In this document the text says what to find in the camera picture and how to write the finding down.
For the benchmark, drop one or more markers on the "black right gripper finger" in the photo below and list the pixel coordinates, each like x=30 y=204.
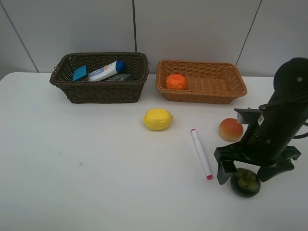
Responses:
x=225 y=170
x=266 y=173

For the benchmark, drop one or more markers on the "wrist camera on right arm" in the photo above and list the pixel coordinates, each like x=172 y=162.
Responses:
x=247 y=115

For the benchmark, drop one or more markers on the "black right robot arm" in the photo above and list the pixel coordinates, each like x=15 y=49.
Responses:
x=291 y=86

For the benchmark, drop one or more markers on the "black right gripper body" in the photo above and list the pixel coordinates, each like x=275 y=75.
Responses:
x=265 y=143

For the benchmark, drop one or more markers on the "yellow lemon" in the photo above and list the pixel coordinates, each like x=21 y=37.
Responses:
x=157 y=119

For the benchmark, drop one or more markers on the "dark green pump bottle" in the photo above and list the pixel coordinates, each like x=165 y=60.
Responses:
x=119 y=77

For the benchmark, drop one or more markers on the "dark green mangosteen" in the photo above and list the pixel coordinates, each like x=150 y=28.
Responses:
x=245 y=183

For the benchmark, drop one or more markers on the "white pink-capped marker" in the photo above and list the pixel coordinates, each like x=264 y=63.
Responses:
x=201 y=154

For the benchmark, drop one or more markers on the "dark brown wicker basket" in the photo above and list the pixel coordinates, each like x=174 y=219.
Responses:
x=101 y=91

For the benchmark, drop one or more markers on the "orange wicker basket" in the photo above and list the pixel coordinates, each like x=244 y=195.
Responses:
x=206 y=82

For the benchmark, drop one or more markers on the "orange-red peach half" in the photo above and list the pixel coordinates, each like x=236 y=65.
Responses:
x=230 y=130

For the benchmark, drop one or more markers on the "white tube blue cap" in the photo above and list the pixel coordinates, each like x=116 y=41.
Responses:
x=107 y=71

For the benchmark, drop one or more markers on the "orange tangerine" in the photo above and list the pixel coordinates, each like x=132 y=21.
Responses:
x=176 y=82

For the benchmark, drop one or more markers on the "black felt whiteboard eraser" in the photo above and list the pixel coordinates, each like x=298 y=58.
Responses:
x=80 y=74

